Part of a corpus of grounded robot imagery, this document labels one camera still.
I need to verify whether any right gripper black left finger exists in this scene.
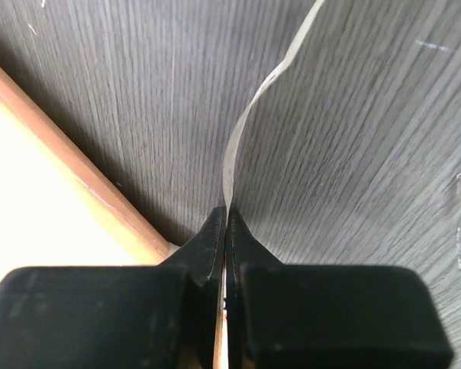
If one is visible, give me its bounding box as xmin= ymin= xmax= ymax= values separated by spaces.
xmin=0 ymin=207 xmax=226 ymax=368

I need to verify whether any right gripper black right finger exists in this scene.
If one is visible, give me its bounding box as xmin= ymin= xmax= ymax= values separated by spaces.
xmin=225 ymin=211 xmax=453 ymax=368

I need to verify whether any cream ribbon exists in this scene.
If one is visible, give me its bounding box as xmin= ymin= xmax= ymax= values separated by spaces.
xmin=221 ymin=0 xmax=327 ymax=211

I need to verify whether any kraft wrapping paper sheet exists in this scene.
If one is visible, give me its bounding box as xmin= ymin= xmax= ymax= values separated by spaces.
xmin=0 ymin=68 xmax=175 ymax=281

